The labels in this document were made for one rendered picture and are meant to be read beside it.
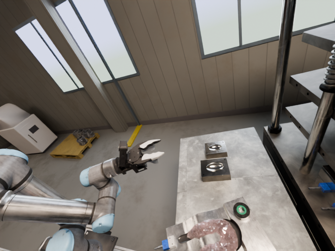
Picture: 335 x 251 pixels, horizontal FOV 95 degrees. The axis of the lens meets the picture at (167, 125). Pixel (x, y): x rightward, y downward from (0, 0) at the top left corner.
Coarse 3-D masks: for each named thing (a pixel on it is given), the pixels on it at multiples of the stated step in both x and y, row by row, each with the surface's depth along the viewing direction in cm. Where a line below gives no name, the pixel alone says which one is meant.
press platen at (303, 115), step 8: (304, 104) 111; (312, 104) 109; (288, 112) 111; (296, 112) 108; (304, 112) 105; (312, 112) 103; (296, 120) 103; (304, 120) 101; (312, 120) 99; (304, 128) 96; (328, 128) 91; (328, 136) 87; (328, 144) 84; (320, 152) 85; (328, 152) 80; (328, 160) 80
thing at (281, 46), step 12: (288, 0) 78; (288, 12) 81; (288, 24) 84; (288, 36) 87; (288, 48) 91; (288, 60) 96; (276, 72) 103; (276, 84) 107; (276, 96) 111; (276, 108) 117; (276, 120) 123; (276, 132) 128
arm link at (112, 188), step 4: (112, 180) 69; (108, 184) 67; (112, 184) 69; (116, 184) 71; (100, 188) 65; (104, 188) 66; (108, 188) 66; (112, 188) 67; (116, 188) 70; (120, 188) 74; (100, 192) 66; (104, 192) 65; (108, 192) 65; (112, 192) 66; (116, 192) 69; (100, 196) 64; (112, 196) 65; (116, 196) 71
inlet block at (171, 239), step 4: (172, 236) 88; (164, 240) 89; (168, 240) 87; (172, 240) 86; (164, 244) 87; (168, 244) 85; (172, 244) 85; (156, 248) 88; (160, 248) 88; (164, 248) 86; (168, 248) 86; (172, 248) 86
